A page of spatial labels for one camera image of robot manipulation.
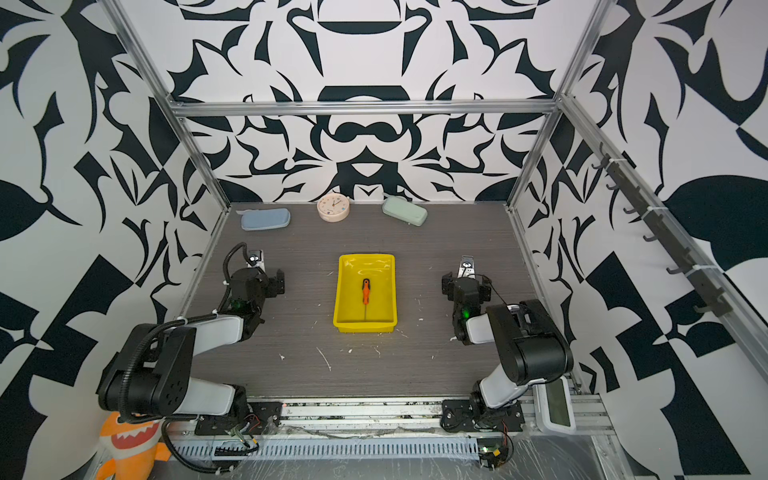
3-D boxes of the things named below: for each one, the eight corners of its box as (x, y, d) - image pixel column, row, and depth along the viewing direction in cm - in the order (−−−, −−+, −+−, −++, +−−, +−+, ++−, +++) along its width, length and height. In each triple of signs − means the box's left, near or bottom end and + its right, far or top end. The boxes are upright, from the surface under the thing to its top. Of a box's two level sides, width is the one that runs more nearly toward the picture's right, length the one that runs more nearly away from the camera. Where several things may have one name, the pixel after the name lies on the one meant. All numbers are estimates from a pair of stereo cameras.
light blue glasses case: (240, 230, 115) (236, 224, 112) (246, 214, 120) (243, 208, 117) (287, 230, 115) (285, 224, 112) (291, 214, 120) (289, 208, 118)
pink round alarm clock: (315, 222, 116) (314, 217, 114) (320, 197, 124) (319, 192, 122) (348, 222, 116) (348, 218, 114) (351, 197, 124) (350, 192, 122)
